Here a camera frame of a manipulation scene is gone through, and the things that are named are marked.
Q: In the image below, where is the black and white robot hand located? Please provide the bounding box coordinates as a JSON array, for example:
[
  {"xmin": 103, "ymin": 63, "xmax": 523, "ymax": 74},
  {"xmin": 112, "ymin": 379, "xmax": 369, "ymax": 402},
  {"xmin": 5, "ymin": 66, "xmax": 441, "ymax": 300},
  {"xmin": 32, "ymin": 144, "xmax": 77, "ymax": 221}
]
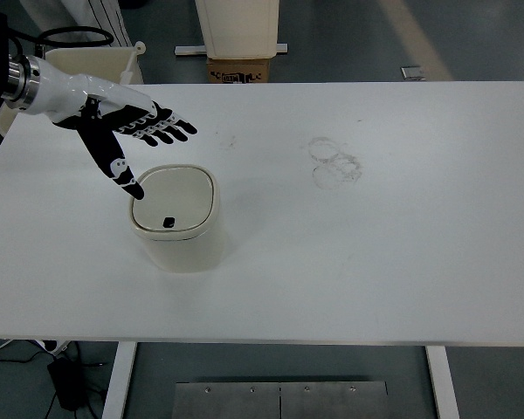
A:
[{"xmin": 26, "ymin": 57, "xmax": 197, "ymax": 200}]

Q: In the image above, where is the cream trash can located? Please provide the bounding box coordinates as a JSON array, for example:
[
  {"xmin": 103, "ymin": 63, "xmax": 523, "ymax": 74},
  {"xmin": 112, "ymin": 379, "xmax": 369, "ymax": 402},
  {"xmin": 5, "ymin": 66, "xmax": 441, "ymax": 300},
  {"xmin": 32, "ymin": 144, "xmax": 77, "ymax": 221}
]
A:
[{"xmin": 129, "ymin": 165, "xmax": 225, "ymax": 273}]

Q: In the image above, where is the white table foot bar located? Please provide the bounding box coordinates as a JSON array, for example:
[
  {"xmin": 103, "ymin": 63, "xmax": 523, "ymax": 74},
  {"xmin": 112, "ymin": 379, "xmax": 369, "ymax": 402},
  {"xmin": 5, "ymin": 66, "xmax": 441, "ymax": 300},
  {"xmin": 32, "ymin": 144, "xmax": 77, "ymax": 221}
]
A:
[{"xmin": 174, "ymin": 43, "xmax": 289, "ymax": 57}]

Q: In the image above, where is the white clothed person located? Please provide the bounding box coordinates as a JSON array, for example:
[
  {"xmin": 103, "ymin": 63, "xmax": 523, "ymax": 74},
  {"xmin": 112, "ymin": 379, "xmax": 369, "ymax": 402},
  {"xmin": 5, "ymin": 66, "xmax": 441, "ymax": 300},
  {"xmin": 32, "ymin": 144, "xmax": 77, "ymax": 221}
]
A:
[{"xmin": 20, "ymin": 0, "xmax": 132, "ymax": 47}]

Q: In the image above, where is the cardboard box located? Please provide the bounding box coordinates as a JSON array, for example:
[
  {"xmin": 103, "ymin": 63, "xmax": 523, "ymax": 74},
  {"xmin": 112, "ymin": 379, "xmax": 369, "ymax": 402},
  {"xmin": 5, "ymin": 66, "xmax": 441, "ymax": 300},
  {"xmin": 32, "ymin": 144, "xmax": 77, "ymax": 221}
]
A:
[{"xmin": 206, "ymin": 58, "xmax": 271, "ymax": 84}]

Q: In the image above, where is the cream tall container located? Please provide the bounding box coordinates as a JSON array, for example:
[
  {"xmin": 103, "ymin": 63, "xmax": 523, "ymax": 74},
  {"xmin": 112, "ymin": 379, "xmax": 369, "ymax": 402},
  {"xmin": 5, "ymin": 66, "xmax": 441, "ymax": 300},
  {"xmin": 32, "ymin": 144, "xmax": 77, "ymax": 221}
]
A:
[{"xmin": 196, "ymin": 0, "xmax": 279, "ymax": 59}]

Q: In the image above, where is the black power adapter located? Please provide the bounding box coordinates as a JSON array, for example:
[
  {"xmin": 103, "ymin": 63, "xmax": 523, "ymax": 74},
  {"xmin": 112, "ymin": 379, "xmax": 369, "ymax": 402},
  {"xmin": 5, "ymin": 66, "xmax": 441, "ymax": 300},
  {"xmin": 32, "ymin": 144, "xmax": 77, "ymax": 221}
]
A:
[{"xmin": 47, "ymin": 358, "xmax": 87, "ymax": 411}]

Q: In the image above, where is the white table leg left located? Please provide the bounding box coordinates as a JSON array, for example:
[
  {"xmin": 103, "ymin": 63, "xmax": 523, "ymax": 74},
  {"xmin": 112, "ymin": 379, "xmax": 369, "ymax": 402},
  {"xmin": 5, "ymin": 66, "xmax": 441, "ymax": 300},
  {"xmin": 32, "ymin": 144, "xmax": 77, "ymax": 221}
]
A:
[{"xmin": 101, "ymin": 341, "xmax": 138, "ymax": 419}]

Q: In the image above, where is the white table leg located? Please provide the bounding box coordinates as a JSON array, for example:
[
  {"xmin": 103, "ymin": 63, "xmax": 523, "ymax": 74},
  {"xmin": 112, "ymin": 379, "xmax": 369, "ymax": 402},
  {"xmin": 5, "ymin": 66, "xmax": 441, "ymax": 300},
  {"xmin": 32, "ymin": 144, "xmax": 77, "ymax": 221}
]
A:
[
  {"xmin": 101, "ymin": 341, "xmax": 138, "ymax": 419},
  {"xmin": 425, "ymin": 346, "xmax": 460, "ymax": 419}
]

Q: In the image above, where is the small metal floor plate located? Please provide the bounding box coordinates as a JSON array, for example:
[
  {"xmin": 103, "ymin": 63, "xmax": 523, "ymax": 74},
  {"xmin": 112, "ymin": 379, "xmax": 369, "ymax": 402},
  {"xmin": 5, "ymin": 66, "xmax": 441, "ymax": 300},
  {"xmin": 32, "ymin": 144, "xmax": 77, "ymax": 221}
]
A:
[{"xmin": 400, "ymin": 65, "xmax": 427, "ymax": 81}]

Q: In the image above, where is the white table leg right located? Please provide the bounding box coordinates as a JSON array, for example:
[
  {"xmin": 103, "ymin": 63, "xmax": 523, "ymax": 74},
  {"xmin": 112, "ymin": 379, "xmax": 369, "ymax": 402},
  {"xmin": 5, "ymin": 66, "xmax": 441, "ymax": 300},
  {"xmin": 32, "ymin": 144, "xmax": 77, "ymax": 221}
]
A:
[{"xmin": 425, "ymin": 346, "xmax": 460, "ymax": 419}]

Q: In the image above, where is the white brush handle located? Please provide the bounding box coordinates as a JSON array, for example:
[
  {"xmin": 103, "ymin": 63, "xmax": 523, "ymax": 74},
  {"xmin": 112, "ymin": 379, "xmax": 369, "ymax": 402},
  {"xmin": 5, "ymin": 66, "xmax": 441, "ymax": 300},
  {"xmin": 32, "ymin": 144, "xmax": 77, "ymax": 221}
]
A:
[{"xmin": 120, "ymin": 41, "xmax": 147, "ymax": 86}]

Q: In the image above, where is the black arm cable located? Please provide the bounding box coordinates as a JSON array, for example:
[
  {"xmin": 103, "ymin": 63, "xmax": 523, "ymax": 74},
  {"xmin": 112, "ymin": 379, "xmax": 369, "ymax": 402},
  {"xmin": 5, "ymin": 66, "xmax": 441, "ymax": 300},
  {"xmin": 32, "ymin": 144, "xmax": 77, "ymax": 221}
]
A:
[{"xmin": 3, "ymin": 26, "xmax": 115, "ymax": 56}]

